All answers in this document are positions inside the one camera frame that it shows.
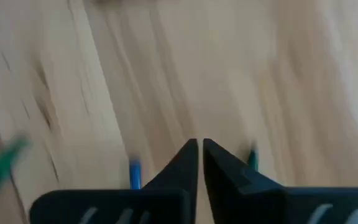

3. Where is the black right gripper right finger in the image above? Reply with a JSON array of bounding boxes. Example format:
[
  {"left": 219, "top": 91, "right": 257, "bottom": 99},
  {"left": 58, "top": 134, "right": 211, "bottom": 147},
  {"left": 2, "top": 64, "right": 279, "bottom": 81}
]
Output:
[{"left": 202, "top": 138, "right": 358, "bottom": 224}]

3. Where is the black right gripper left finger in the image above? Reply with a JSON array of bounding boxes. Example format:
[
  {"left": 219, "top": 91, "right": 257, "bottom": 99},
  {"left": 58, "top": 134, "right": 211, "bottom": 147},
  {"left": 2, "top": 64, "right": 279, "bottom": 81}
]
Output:
[{"left": 29, "top": 138, "right": 198, "bottom": 224}]

